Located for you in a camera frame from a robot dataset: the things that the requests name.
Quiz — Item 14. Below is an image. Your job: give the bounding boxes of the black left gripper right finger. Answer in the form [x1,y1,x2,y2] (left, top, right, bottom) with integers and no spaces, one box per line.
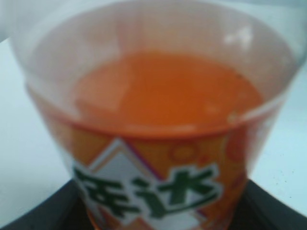
[228,180,307,230]

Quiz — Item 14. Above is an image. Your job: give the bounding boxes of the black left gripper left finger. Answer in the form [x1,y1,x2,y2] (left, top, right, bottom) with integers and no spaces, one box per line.
[1,180,94,230]

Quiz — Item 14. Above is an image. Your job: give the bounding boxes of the orange drink plastic bottle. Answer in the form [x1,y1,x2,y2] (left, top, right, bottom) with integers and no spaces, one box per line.
[4,0,307,230]

